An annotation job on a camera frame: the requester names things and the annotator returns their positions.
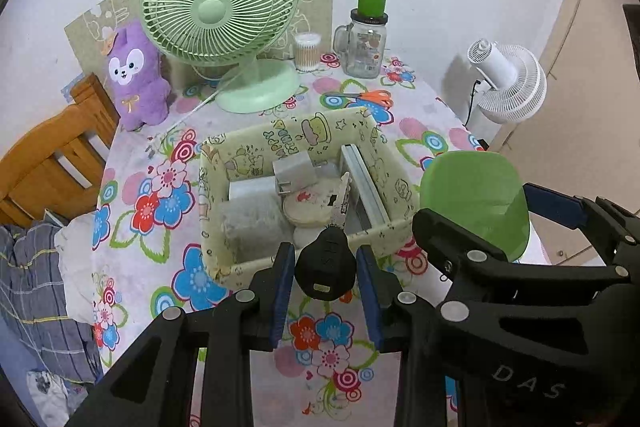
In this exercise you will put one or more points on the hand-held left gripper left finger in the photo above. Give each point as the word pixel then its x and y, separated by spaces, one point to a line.
pixel 280 292

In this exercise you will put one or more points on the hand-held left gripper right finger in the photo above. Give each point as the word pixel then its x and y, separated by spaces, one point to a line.
pixel 370 297

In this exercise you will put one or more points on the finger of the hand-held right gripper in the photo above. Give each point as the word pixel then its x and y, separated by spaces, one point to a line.
pixel 555 207
pixel 500 287

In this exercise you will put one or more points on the black car key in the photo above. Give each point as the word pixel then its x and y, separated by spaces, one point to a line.
pixel 325 262

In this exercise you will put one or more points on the white round device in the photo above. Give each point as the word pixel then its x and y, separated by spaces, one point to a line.
pixel 304 238

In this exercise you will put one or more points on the green coaster with black object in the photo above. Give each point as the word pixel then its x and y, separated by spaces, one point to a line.
pixel 470 187

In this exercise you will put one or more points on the cream round bear case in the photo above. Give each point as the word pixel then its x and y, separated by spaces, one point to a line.
pixel 307 207

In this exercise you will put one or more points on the white charger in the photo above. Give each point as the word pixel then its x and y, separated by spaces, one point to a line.
pixel 295 169

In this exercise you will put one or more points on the patterned storage box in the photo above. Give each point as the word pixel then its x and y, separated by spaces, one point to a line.
pixel 300 132

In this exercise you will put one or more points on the white tissue pack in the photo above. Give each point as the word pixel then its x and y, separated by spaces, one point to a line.
pixel 250 227

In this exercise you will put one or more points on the white standing fan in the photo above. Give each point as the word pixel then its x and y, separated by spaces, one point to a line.
pixel 520 92

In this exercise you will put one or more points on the white cloth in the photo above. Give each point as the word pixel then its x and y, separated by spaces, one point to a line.
pixel 75 257

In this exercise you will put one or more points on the cotton swab container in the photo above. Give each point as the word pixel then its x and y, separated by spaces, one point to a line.
pixel 307 54

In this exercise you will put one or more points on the glass jar mug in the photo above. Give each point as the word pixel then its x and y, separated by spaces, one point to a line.
pixel 362 52

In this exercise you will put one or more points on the grey striped bedding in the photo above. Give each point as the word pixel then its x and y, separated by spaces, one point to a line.
pixel 35 277

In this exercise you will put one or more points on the purple plush toy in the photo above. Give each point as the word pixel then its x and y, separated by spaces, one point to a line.
pixel 137 87

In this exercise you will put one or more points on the blue printed bedsheet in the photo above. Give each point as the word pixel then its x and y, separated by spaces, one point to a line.
pixel 47 394

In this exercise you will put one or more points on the green plastic cup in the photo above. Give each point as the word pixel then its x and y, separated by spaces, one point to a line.
pixel 371 3

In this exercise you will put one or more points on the green desk fan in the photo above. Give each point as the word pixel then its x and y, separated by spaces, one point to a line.
pixel 215 9

